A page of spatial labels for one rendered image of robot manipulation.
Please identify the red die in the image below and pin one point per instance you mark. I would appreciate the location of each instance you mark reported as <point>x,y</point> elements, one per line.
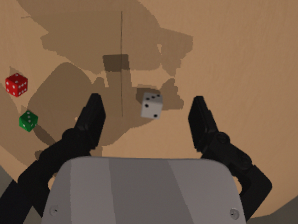
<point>16,85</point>

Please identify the dark green die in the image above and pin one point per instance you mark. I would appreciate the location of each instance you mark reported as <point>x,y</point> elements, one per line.
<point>28,121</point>

